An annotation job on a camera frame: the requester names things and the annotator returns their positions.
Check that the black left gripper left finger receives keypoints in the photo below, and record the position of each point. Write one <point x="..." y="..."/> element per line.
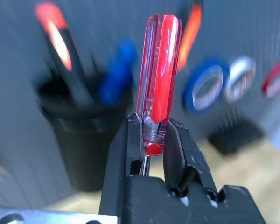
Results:
<point x="121" y="163"/>

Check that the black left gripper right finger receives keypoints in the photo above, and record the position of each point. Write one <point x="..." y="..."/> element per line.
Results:
<point x="177" y="151"/>

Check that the red tape roll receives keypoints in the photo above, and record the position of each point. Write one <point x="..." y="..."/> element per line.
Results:
<point x="268" y="81"/>

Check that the dark grey pegboard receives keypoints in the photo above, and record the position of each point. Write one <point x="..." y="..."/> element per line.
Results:
<point x="14" y="70"/>

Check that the black plastic cup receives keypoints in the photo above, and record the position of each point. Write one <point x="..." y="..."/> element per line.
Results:
<point x="84" y="151"/>

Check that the blue tape roll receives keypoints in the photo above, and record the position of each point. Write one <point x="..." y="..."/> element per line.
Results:
<point x="189" y="93"/>

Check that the black zip case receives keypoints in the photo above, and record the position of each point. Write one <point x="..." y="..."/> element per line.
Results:
<point x="235" y="137"/>

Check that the white tape roll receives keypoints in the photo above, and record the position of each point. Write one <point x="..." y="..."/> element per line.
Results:
<point x="241" y="65"/>

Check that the orange black screwdriver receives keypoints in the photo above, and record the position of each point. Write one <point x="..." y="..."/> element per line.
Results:
<point x="60" y="46"/>

